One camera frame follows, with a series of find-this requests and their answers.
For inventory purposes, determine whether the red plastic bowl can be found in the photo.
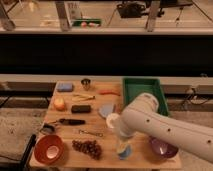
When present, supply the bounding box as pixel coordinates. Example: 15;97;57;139
34;135;64;165

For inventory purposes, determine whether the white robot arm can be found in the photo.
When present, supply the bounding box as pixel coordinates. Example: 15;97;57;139
114;93;213;163

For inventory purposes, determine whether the small metal cup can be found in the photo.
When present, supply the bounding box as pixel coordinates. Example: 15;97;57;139
81;78;91;91

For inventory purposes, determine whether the light blue cloth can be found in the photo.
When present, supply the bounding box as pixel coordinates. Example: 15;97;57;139
98;103;115;118

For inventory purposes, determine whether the green plastic tray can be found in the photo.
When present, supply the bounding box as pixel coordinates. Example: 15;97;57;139
122;78;169;116

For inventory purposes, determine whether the white plastic cup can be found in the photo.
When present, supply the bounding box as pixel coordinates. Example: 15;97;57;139
106;113;119;129

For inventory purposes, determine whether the blue sponge block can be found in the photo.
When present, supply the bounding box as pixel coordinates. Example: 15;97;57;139
56;83;73;92

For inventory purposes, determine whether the orange apple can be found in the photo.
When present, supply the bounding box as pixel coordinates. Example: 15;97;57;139
53;98;66;111

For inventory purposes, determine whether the metal key tool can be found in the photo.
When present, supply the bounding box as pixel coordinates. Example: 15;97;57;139
78;129;103;137

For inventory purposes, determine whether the bunch of dark grapes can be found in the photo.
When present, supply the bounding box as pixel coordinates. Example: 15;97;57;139
72;140;102;160

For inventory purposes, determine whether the blue plastic cup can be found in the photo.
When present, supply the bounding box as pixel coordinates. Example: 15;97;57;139
116;145;131;160

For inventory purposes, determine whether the purple plastic bowl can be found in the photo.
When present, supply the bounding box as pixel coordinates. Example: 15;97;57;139
149;137;179;158

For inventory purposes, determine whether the black chair back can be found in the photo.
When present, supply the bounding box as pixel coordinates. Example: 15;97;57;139
20;134;36;171

